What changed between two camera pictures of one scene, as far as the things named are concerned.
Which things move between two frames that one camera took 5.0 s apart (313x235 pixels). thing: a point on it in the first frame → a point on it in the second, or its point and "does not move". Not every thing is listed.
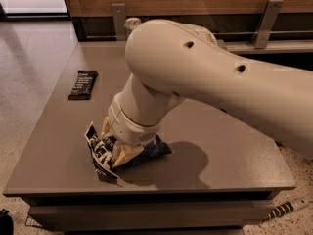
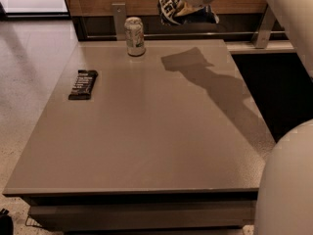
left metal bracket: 119,12 does not move
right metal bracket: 266,23 does not move
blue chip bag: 101,152 → 205,15
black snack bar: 83,86 does not move
